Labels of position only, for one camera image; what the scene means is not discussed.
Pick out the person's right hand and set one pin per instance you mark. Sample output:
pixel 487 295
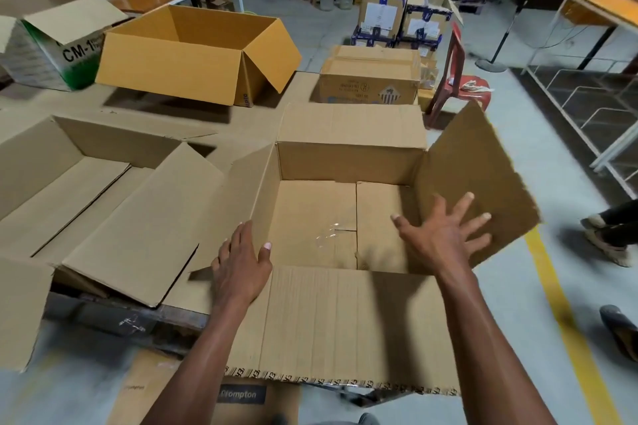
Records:
pixel 441 245

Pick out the person's left hand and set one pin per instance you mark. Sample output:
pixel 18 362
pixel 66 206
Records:
pixel 242 275

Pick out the person's right little finger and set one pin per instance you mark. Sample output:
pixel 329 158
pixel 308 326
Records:
pixel 479 244

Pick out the person's right thumb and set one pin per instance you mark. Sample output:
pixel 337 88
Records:
pixel 406 229

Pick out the person's left thumb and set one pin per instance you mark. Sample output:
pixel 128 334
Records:
pixel 265 256

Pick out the person's right middle finger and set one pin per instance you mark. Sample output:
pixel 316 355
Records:
pixel 462 210

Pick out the person's right forearm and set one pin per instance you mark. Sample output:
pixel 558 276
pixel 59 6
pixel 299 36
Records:
pixel 491 350

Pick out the person's left forearm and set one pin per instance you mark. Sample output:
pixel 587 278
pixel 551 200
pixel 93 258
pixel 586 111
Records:
pixel 204 365

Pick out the small brown cardboard box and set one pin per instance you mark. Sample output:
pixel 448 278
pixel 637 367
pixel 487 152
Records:
pixel 427 98

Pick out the white paper scrap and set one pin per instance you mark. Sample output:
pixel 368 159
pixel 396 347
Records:
pixel 474 86

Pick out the red plastic chair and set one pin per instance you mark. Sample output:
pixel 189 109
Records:
pixel 456 86

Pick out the closed printed brown cardboard box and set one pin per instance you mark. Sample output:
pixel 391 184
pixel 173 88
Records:
pixel 369 76

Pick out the grey sandal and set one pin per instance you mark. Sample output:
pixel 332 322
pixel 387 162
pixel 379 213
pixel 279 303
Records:
pixel 620 330

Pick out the cardboard box with black label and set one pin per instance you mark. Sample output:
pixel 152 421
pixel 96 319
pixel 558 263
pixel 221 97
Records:
pixel 164 390

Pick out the cardboard box with blue tape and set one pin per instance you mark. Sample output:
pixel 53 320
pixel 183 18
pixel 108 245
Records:
pixel 373 37
pixel 427 16
pixel 418 42
pixel 381 6

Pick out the large open brown cardboard box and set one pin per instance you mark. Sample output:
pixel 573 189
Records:
pixel 94 210

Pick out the open yellow cardboard box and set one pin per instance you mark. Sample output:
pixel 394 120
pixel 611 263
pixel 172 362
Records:
pixel 194 53

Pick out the white and green cardboard box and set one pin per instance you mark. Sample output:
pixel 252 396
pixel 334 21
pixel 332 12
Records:
pixel 47 48

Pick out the orange top white frame table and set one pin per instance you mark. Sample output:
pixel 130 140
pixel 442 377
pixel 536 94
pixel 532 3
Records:
pixel 595 9

